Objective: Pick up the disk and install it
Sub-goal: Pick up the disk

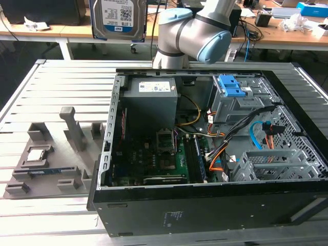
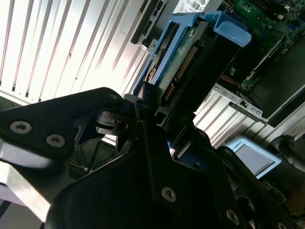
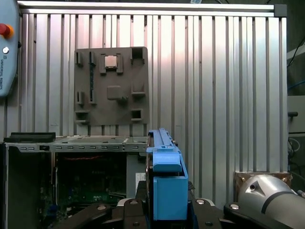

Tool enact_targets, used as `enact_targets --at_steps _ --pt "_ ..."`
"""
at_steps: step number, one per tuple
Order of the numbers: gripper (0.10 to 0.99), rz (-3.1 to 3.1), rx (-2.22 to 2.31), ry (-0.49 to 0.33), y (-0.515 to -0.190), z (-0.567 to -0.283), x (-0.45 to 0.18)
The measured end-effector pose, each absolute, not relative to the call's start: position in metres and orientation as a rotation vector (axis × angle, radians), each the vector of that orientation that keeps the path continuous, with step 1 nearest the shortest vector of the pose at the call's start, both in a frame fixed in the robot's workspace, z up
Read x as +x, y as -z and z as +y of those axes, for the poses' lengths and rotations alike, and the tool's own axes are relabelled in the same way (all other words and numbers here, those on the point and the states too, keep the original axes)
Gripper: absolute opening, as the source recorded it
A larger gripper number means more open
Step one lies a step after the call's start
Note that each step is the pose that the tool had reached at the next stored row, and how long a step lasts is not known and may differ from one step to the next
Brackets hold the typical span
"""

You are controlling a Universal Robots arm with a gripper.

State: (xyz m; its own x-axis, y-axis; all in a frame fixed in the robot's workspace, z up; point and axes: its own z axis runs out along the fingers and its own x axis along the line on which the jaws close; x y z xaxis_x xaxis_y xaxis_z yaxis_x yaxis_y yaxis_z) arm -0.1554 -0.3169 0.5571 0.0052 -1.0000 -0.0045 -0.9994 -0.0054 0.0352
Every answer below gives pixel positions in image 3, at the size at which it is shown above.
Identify silver CPU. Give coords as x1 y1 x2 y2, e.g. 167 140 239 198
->
104 55 117 67

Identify grey power supply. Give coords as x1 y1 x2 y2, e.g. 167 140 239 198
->
126 154 150 198

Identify pale blue teach pendant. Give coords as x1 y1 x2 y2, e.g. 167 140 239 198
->
0 0 21 97

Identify green motherboard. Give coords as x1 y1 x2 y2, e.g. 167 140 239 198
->
51 155 127 215

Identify hard disk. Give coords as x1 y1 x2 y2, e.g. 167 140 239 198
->
145 128 199 229

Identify grey parts rack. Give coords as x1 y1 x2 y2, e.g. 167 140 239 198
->
73 46 150 126

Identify red wire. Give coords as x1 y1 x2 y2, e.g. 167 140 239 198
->
61 155 103 161

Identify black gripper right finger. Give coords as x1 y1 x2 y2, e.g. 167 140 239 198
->
187 181 295 229

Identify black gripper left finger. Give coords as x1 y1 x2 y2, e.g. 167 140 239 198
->
53 180 149 229

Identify black open PC case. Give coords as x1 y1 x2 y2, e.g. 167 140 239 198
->
0 132 153 229

